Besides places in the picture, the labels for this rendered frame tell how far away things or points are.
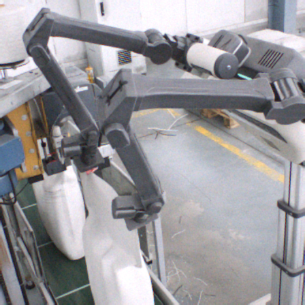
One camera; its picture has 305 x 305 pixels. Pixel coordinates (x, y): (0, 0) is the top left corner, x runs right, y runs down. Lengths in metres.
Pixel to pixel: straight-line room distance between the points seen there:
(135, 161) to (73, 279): 1.32
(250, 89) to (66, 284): 1.57
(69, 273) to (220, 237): 1.13
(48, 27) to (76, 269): 1.36
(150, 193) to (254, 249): 1.85
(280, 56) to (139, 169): 0.46
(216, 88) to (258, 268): 2.02
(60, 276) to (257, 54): 1.51
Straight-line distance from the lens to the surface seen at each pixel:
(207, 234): 3.15
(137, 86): 0.93
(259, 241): 3.10
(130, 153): 1.09
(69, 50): 6.14
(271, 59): 1.29
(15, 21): 1.53
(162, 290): 2.18
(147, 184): 1.22
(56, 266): 2.47
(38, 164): 1.90
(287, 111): 1.06
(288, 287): 1.92
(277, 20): 7.67
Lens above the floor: 1.92
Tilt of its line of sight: 28 degrees down
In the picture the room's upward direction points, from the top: 6 degrees counter-clockwise
